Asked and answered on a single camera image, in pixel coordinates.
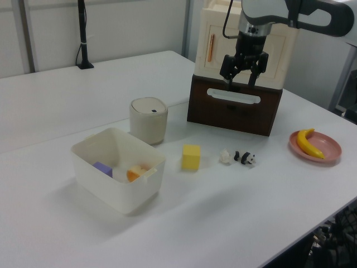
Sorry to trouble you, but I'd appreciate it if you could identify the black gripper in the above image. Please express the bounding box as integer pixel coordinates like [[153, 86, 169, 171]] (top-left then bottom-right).
[[219, 31, 269, 92]]

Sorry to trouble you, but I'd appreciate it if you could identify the beige trash can with lid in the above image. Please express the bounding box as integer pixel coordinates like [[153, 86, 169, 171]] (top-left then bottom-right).
[[129, 97, 169, 146]]

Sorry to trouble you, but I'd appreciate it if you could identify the dark brown drawer cabinet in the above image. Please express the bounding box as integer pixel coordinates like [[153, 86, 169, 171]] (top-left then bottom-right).
[[186, 74, 285, 137]]

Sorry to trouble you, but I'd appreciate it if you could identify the cream plastic cabinet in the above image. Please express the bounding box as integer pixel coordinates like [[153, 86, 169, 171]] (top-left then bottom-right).
[[194, 0, 300, 90]]

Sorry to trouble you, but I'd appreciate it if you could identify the black and white panda toy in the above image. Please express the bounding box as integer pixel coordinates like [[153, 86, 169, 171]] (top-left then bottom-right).
[[233, 151, 257, 167]]

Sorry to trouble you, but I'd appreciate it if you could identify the yellow toy banana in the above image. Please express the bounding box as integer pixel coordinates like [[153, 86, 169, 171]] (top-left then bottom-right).
[[296, 128, 326, 160]]

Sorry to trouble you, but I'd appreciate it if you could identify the yellow foam cube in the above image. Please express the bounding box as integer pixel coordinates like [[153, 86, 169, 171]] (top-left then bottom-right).
[[181, 144, 201, 171]]

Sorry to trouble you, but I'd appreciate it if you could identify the pink plate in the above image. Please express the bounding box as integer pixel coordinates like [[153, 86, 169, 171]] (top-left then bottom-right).
[[288, 130, 342, 168]]

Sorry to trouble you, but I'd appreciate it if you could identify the orange toy bread piece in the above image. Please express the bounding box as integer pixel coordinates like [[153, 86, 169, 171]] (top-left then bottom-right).
[[126, 164, 149, 183]]

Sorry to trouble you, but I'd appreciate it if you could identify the black pole stand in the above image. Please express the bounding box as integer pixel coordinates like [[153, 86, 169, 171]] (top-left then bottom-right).
[[76, 0, 95, 70]]

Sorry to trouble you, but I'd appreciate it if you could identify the purple foam cube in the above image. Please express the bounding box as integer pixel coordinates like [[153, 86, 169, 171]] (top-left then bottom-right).
[[92, 161, 114, 179]]

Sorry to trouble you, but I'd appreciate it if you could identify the white plastic storage bin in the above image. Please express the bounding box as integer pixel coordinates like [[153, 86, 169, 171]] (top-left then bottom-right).
[[70, 127, 167, 216]]

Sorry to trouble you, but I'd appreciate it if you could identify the black cart under table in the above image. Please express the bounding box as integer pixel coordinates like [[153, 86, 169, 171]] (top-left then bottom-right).
[[305, 195, 357, 268]]

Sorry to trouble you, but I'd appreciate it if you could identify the white drawer handle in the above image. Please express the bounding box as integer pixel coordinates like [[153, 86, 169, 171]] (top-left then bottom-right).
[[206, 88, 261, 106]]

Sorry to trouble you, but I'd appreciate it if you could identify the copper cabinet door handle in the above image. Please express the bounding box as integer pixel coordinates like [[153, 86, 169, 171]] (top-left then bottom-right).
[[207, 33, 216, 63]]

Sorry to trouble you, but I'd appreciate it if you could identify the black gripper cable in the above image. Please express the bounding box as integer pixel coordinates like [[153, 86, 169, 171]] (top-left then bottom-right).
[[222, 0, 239, 39]]

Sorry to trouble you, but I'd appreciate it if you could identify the grey metal frame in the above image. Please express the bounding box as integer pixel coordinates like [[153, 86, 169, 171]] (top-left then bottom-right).
[[328, 41, 357, 125]]

